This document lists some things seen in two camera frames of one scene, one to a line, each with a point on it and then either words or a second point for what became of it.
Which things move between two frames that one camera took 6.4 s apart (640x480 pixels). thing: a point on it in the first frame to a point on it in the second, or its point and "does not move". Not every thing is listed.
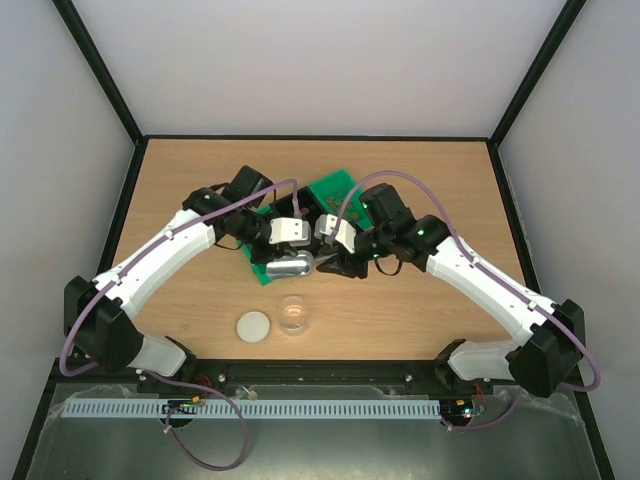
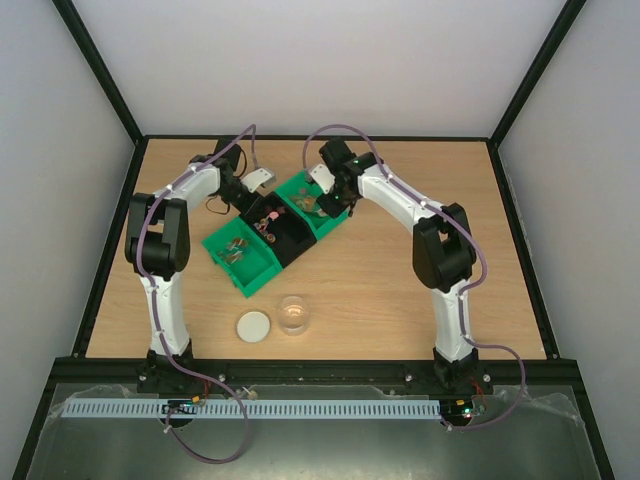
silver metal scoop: x=294 y=265 to x=309 y=204
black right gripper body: x=345 y=257 to x=333 y=204
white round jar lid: x=253 y=326 does not move
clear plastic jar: x=293 y=315 does not move
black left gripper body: x=259 y=256 to x=231 y=193
